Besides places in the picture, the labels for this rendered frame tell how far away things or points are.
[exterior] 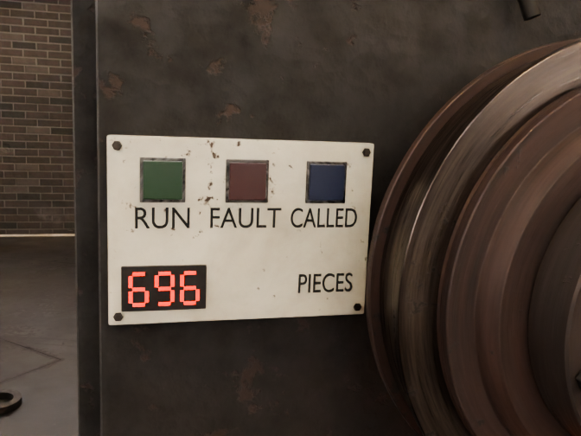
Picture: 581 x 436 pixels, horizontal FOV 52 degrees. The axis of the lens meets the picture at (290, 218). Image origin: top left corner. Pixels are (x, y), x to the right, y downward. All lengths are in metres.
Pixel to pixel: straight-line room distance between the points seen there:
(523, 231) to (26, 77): 6.30
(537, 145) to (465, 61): 0.19
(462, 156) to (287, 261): 0.21
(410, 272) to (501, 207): 0.09
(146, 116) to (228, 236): 0.14
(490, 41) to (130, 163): 0.40
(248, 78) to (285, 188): 0.11
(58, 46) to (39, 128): 0.84
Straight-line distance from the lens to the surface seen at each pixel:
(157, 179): 0.57
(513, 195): 0.51
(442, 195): 0.50
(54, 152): 6.60
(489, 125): 0.52
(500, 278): 0.50
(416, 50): 0.66
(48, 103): 6.59
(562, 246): 0.50
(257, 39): 0.60
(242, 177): 0.57
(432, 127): 0.56
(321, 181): 0.59
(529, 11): 0.69
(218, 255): 0.59
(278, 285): 0.61
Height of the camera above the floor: 1.26
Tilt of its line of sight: 9 degrees down
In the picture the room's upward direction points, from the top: 2 degrees clockwise
